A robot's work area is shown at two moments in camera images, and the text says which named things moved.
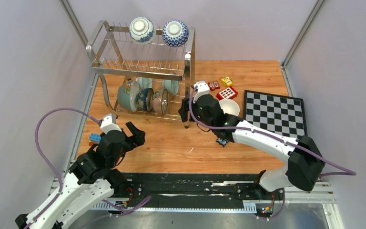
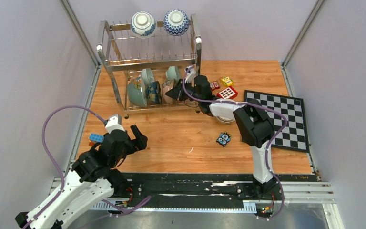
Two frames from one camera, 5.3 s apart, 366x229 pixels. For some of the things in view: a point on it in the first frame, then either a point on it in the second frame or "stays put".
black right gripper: x=183 y=110 to x=175 y=93
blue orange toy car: x=94 y=138 stays put
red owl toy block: x=213 y=85 stays put
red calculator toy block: x=229 y=93 stays put
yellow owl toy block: x=227 y=80 stays put
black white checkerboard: x=283 y=115 stays put
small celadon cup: x=144 y=82 to x=147 y=76
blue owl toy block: x=222 y=142 stays put
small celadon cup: x=172 y=86 to x=172 y=73
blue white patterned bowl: x=175 y=33 to x=176 y=22
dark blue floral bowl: x=144 y=99 to x=153 y=92
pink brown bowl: x=160 y=100 to x=166 y=98
